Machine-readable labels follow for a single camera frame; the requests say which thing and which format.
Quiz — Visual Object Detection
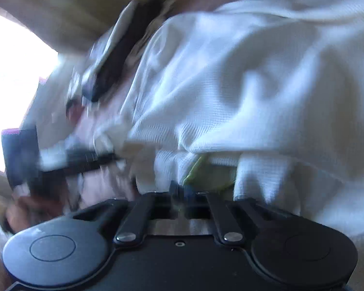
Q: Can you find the white waffle pajama top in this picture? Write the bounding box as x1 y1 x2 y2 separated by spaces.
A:
27 0 364 240

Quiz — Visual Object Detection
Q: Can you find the folded dark grey garment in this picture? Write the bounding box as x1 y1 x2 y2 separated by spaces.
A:
91 0 163 103

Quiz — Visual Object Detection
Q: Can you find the folded white top garment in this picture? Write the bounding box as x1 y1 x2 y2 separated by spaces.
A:
80 0 139 101

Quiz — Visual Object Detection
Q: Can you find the person left hand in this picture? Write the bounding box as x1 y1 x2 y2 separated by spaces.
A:
2 194 68 234

